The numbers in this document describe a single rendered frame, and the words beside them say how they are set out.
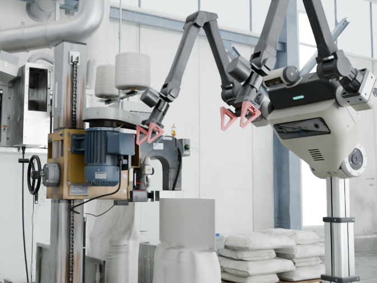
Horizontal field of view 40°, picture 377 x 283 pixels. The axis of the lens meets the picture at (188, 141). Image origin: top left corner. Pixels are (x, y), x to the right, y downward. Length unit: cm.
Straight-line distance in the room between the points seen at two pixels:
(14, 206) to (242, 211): 397
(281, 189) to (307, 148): 612
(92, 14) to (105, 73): 248
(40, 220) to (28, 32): 176
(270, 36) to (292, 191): 649
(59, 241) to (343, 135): 131
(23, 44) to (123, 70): 280
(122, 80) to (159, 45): 514
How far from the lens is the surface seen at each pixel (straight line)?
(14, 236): 513
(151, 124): 210
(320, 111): 215
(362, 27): 1062
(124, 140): 219
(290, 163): 818
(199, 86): 771
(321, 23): 199
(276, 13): 184
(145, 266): 329
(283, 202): 843
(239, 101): 164
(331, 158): 230
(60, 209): 241
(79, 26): 501
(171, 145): 260
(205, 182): 760
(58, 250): 243
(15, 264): 516
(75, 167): 238
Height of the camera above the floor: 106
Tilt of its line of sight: 6 degrees up
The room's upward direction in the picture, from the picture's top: straight up
